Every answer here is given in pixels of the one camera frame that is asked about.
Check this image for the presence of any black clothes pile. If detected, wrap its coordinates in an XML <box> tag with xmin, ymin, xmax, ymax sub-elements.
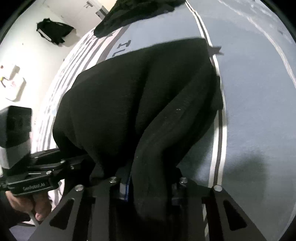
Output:
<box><xmin>93</xmin><ymin>0</ymin><xmax>185</xmax><ymax>38</ymax></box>

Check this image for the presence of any black jacket hanging on wall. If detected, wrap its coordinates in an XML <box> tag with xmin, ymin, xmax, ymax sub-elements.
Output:
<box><xmin>36</xmin><ymin>18</ymin><xmax>74</xmax><ymax>45</ymax></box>

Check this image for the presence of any black garment with beige lining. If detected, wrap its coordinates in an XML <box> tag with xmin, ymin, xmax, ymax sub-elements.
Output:
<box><xmin>53</xmin><ymin>38</ymin><xmax>223</xmax><ymax>219</ymax></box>

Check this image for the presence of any striped star bed sheet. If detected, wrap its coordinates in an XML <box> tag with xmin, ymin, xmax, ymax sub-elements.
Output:
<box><xmin>35</xmin><ymin>1</ymin><xmax>295</xmax><ymax>240</ymax></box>

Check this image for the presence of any white towel on wall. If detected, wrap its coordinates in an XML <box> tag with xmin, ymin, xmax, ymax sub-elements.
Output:
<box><xmin>1</xmin><ymin>65</ymin><xmax>26</xmax><ymax>101</ymax></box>

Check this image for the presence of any white room door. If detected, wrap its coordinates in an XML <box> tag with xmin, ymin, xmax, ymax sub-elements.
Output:
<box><xmin>44</xmin><ymin>0</ymin><xmax>116</xmax><ymax>37</ymax></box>

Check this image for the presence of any person left hand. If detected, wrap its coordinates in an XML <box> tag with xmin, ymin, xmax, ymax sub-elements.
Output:
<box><xmin>5</xmin><ymin>191</ymin><xmax>52</xmax><ymax>221</ymax></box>

